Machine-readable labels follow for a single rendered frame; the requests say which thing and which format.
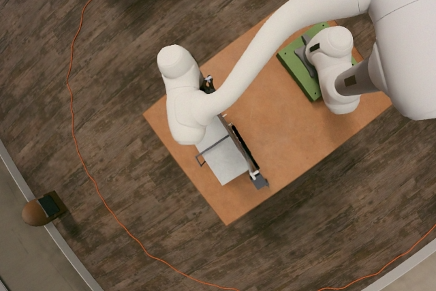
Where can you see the black thin rod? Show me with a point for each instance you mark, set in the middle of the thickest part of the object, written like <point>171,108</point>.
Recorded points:
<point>246,149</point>

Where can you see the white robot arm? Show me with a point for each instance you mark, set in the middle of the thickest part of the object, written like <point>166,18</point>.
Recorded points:
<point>402,63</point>

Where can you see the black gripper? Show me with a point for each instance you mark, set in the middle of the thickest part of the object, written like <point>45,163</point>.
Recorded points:
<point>210,83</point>

